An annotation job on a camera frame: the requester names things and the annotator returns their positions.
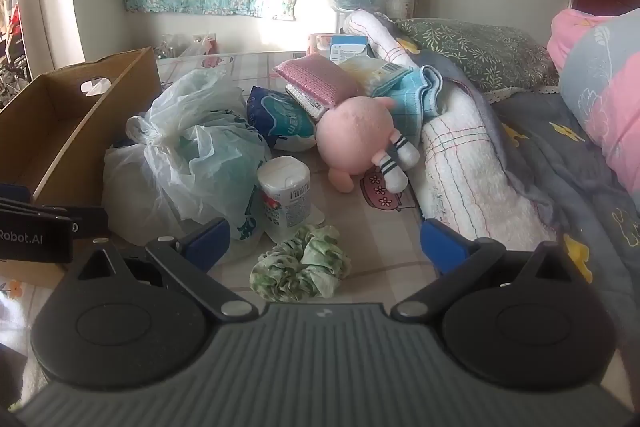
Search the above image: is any brown cardboard box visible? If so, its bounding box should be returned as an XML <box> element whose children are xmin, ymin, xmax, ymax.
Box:
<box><xmin>0</xmin><ymin>47</ymin><xmax>163</xmax><ymax>288</ymax></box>

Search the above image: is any green white scrunchie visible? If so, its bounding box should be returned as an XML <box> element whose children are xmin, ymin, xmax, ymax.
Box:
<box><xmin>250</xmin><ymin>224</ymin><xmax>352</xmax><ymax>303</ymax></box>

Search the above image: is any blue checked towel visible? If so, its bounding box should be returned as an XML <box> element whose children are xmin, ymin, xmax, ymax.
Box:
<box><xmin>372</xmin><ymin>66</ymin><xmax>444</xmax><ymax>116</ymax></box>

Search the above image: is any grey blanket yellow print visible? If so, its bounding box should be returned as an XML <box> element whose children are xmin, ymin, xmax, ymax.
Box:
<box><xmin>415</xmin><ymin>49</ymin><xmax>640</xmax><ymax>343</ymax></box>

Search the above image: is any pink waffle cloth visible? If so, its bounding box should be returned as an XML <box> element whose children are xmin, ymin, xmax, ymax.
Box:
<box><xmin>274</xmin><ymin>53</ymin><xmax>351</xmax><ymax>108</ymax></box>

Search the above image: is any pale yellow packaged cloth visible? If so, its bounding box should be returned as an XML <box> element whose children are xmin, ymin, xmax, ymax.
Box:
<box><xmin>339</xmin><ymin>57</ymin><xmax>407</xmax><ymax>98</ymax></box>

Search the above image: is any pink plush doll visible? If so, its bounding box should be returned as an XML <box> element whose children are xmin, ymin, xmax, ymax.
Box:
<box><xmin>316</xmin><ymin>96</ymin><xmax>422</xmax><ymax>194</ymax></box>

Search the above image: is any blue tissue packet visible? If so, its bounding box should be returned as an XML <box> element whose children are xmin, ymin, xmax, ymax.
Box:
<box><xmin>246</xmin><ymin>86</ymin><xmax>321</xmax><ymax>151</ymax></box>

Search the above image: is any pink grey quilt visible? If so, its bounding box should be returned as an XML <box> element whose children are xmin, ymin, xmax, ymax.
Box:
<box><xmin>547</xmin><ymin>7</ymin><xmax>640</xmax><ymax>198</ymax></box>

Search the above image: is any white plaid blanket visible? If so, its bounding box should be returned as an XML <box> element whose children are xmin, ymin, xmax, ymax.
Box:
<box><xmin>342</xmin><ymin>9</ymin><xmax>558</xmax><ymax>253</ymax></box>

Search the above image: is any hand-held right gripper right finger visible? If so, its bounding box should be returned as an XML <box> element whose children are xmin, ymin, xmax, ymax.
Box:
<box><xmin>391</xmin><ymin>218</ymin><xmax>576</xmax><ymax>321</ymax></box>

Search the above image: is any white yogurt cup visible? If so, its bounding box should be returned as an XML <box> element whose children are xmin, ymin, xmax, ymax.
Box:
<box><xmin>257</xmin><ymin>156</ymin><xmax>326</xmax><ymax>244</ymax></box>

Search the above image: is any green floral pillow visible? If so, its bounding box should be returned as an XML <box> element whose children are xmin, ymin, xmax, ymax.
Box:
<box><xmin>395</xmin><ymin>18</ymin><xmax>560</xmax><ymax>94</ymax></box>

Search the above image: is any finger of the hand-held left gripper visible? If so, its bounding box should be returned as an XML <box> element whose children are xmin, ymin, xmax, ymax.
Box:
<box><xmin>0</xmin><ymin>199</ymin><xmax>109</xmax><ymax>239</ymax></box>
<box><xmin>0</xmin><ymin>183</ymin><xmax>32</xmax><ymax>204</ymax></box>

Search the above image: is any red wet wipes pack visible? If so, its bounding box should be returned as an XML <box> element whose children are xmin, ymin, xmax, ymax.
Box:
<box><xmin>307</xmin><ymin>33</ymin><xmax>333</xmax><ymax>56</ymax></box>

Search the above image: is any blue white carton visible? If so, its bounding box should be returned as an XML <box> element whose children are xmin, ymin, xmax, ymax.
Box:
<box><xmin>327</xmin><ymin>35</ymin><xmax>370</xmax><ymax>64</ymax></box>

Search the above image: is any white tied plastic bag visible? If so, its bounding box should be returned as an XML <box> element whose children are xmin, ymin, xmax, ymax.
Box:
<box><xmin>102</xmin><ymin>69</ymin><xmax>273</xmax><ymax>253</ymax></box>

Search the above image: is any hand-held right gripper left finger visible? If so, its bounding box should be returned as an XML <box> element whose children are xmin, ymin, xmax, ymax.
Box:
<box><xmin>75</xmin><ymin>217</ymin><xmax>253</xmax><ymax>321</ymax></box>

